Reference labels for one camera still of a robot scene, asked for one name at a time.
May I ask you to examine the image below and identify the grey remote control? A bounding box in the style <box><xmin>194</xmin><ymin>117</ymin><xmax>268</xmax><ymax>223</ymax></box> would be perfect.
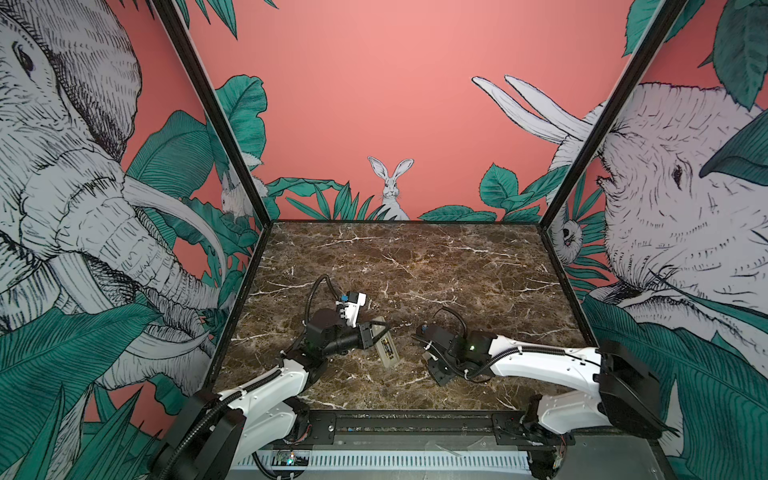
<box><xmin>372</xmin><ymin>316</ymin><xmax>401</xmax><ymax>369</ymax></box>

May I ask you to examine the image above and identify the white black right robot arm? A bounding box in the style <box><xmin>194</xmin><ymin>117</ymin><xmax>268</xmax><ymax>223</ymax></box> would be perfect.
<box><xmin>413</xmin><ymin>325</ymin><xmax>679</xmax><ymax>440</ymax></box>

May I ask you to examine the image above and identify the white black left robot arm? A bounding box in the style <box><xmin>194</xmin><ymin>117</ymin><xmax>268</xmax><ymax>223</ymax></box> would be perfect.
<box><xmin>148</xmin><ymin>309</ymin><xmax>390</xmax><ymax>479</ymax></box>

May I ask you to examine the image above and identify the green circuit board with leds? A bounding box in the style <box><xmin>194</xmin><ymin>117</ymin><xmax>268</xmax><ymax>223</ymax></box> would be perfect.
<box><xmin>271</xmin><ymin>450</ymin><xmax>311</xmax><ymax>470</ymax></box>

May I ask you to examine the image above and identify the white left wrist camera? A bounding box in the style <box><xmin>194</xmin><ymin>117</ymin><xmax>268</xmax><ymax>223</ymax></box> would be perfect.
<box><xmin>336</xmin><ymin>292</ymin><xmax>367</xmax><ymax>328</ymax></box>

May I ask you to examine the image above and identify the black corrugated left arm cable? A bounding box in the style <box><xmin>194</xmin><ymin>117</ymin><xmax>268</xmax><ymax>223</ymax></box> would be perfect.
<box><xmin>302</xmin><ymin>274</ymin><xmax>343</xmax><ymax>325</ymax></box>

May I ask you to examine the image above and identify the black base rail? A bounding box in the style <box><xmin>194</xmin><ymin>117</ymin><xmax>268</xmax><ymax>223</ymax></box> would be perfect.
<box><xmin>301</xmin><ymin>410</ymin><xmax>576</xmax><ymax>450</ymax></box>

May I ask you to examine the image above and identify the white slotted cable duct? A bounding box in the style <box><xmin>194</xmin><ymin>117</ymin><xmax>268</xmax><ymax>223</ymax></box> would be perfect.
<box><xmin>234</xmin><ymin>450</ymin><xmax>531</xmax><ymax>475</ymax></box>

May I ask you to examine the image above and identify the black left corner frame post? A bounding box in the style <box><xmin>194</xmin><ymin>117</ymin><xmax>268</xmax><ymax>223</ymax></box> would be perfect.
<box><xmin>152</xmin><ymin>0</ymin><xmax>272</xmax><ymax>227</ymax></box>

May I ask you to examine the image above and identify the black corner frame post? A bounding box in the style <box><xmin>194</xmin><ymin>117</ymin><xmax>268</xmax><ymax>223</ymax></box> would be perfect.
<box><xmin>538</xmin><ymin>0</ymin><xmax>687</xmax><ymax>230</ymax></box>
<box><xmin>152</xmin><ymin>0</ymin><xmax>272</xmax><ymax>227</ymax></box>

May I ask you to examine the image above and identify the black right corner frame post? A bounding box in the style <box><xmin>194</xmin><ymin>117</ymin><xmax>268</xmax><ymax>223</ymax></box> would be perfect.
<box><xmin>538</xmin><ymin>0</ymin><xmax>687</xmax><ymax>230</ymax></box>

